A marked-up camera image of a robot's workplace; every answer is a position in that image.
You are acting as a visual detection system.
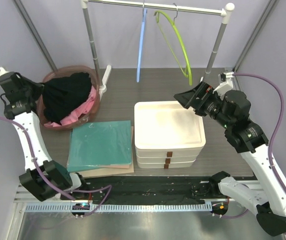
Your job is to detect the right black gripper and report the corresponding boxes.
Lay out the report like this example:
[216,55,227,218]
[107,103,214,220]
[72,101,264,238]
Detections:
[175,80,233,129]

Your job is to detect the black t shirt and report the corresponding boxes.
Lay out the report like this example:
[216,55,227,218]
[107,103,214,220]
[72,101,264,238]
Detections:
[42,72,92,124]

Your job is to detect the pink t shirt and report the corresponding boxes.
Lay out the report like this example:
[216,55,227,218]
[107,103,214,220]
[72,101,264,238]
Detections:
[44,86,96,128]

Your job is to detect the lime green clothes hanger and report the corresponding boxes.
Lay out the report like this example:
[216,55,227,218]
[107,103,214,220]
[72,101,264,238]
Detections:
[154,4,193,86]

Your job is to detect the blue clothes hanger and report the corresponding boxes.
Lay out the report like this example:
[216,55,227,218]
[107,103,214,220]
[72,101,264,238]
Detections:
[136,1,147,83]

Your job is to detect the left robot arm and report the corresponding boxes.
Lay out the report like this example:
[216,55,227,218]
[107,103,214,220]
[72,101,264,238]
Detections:
[0,67,89,202]

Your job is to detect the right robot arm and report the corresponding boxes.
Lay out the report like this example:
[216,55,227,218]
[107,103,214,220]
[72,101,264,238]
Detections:
[174,81,286,236]

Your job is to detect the pink translucent plastic basket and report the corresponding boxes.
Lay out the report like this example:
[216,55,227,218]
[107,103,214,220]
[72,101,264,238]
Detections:
[37,65,100,131]

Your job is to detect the top white tray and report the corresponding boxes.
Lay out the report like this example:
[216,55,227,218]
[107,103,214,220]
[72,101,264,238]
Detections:
[134,101,206,151]

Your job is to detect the white tray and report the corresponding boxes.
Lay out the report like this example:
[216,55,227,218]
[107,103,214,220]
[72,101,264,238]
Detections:
[136,148,202,164]
[137,158,196,169]
[134,101,206,151]

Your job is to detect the middle white tray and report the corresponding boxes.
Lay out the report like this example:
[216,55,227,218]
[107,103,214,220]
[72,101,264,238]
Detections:
[136,148,202,164]

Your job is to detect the teal folder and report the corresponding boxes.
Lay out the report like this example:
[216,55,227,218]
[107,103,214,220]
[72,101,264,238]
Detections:
[66,120,133,173]

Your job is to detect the bottom white tray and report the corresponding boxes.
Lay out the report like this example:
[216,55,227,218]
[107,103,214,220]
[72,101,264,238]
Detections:
[137,158,196,169]

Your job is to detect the white metal clothes rack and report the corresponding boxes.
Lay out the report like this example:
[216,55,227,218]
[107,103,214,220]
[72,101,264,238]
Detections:
[79,0,235,97]

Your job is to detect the pink folder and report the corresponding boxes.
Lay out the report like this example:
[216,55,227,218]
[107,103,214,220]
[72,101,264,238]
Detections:
[92,163,131,169]

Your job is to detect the beige board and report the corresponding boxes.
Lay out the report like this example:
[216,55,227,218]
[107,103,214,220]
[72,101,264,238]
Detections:
[77,126,135,179]

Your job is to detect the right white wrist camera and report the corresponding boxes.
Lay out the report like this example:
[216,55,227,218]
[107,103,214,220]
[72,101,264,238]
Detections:
[214,71,234,96]

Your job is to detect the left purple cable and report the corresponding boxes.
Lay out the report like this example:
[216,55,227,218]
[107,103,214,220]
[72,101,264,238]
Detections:
[0,78,113,217]

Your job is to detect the purple cable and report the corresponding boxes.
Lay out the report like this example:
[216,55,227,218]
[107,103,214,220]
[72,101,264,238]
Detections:
[0,78,113,217]
[221,72,286,240]

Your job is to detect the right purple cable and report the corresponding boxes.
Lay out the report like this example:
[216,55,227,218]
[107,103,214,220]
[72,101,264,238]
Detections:
[221,72,286,240]

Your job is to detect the white cable duct strip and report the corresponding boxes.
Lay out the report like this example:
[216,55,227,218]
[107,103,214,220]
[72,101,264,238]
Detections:
[25,202,212,213]

